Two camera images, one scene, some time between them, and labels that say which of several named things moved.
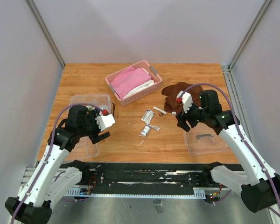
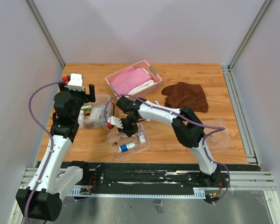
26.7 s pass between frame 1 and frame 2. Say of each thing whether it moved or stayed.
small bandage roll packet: moved
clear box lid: stayed
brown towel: stayed
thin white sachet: moved
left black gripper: moved
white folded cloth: stayed
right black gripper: moved
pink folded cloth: stayed
